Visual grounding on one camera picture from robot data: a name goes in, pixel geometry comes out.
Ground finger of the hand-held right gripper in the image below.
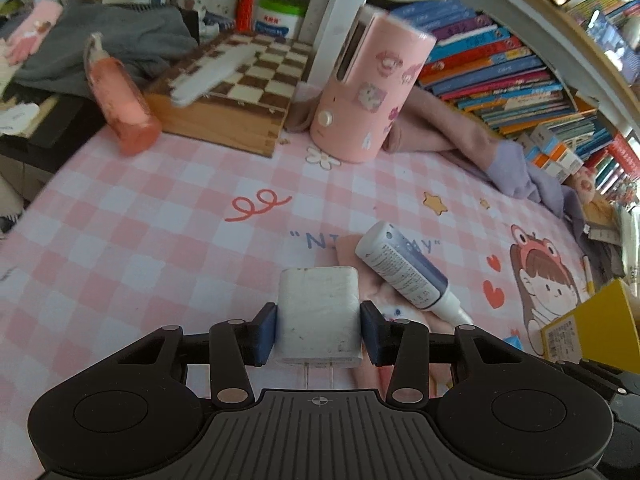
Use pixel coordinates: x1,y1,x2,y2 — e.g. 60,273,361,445
547,357,640,401

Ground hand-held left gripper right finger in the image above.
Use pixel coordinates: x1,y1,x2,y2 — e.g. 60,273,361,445
360,301,524,406

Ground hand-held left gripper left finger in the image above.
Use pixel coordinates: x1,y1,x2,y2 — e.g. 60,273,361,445
107,302,277,407

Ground white power adapter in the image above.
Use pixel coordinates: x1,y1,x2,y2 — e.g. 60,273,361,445
272,266,363,391

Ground yellow cardboard box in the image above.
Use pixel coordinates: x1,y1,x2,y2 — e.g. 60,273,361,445
539,280,640,361

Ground white and blue tube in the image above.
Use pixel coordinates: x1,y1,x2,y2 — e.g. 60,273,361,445
355,221,473,326

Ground pink checkered desktop tablecloth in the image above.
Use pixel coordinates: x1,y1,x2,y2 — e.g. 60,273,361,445
0,82,640,411

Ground white pen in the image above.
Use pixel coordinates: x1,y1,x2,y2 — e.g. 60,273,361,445
580,255,596,296

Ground pink pig plush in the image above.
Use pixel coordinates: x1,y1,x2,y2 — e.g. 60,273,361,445
572,167,598,206

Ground pink and lilac cloth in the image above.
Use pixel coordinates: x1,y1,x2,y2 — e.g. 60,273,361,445
285,85,586,221

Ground orange and white box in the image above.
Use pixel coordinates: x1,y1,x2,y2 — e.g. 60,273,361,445
532,142,585,184
527,124,563,156

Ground pink cylindrical appliance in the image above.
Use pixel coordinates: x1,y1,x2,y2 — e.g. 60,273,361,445
309,4,437,165

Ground wooden chess box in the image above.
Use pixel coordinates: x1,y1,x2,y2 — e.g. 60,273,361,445
144,30,313,158

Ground pink bottle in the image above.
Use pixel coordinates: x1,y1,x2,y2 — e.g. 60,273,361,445
82,32,163,157

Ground white scalloped strip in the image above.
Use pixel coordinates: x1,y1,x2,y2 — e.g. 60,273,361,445
172,45,261,107

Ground white jar green lid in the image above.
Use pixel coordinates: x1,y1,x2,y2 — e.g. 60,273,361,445
252,0,308,41

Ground white bookshelf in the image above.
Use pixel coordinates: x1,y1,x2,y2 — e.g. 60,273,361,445
305,0,640,161

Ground grey cloth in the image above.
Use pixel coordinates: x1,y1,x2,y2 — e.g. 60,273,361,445
12,2,201,98

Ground pink plush toy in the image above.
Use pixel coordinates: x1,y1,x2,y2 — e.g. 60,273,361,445
10,0,63,63

